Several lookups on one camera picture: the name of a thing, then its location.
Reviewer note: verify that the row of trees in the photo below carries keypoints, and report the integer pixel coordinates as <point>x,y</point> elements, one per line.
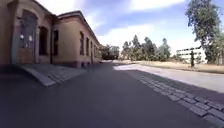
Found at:
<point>146,50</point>

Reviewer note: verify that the group of leafy trees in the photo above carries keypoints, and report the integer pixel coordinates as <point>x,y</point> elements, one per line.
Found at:
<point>109,52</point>

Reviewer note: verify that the tall tree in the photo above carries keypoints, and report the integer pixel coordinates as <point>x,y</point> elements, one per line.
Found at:
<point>203,20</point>

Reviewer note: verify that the yellow plastered building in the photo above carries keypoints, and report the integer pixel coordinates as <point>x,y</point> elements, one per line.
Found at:
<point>68,40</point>

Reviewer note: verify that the stone paved door ramp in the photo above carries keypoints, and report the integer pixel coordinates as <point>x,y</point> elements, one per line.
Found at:
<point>50,73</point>

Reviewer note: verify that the grey cobblestone strip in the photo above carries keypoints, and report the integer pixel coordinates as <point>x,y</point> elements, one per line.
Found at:
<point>193,105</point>

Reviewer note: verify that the white multi-storey building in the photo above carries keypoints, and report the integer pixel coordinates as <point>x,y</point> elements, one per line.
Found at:
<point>190,52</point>

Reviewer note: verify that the dark grey asphalt path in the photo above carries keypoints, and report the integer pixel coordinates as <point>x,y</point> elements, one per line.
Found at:
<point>100,100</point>

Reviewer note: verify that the dry grass field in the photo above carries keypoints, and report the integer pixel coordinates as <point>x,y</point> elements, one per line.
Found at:
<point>200,67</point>

